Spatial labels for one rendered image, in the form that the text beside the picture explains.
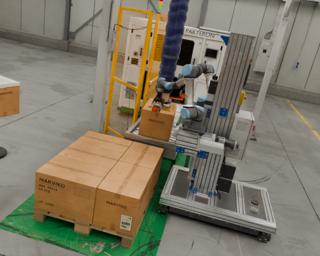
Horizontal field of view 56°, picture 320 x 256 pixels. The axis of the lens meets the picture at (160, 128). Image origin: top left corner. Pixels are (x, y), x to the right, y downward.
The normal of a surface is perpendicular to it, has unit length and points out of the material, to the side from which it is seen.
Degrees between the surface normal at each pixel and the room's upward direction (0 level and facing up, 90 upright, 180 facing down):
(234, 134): 90
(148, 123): 90
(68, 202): 90
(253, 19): 90
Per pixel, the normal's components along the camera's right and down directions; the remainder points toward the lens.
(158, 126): -0.13, 0.33
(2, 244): 0.17, -0.92
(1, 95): 0.86, 0.31
